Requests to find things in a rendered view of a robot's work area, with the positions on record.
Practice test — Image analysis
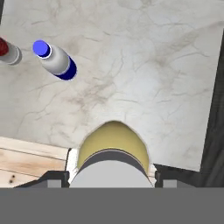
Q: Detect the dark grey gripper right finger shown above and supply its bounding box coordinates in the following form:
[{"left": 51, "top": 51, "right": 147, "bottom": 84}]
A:
[{"left": 153, "top": 164, "right": 202, "bottom": 189}]

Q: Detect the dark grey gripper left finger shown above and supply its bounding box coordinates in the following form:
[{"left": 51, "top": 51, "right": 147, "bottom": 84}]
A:
[{"left": 15, "top": 170, "right": 71, "bottom": 189}]

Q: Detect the yellow bottle with grey cap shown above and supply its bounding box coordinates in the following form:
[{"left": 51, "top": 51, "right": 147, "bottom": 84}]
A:
[{"left": 68, "top": 120, "right": 154, "bottom": 189}]

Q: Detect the white bottle with blue cap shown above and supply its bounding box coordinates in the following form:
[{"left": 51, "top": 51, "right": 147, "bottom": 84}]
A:
[{"left": 31, "top": 39, "right": 78, "bottom": 81}]

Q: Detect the grey bottle with red cap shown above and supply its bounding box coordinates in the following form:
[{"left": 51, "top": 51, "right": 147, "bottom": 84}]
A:
[{"left": 0, "top": 37, "right": 23, "bottom": 67}]

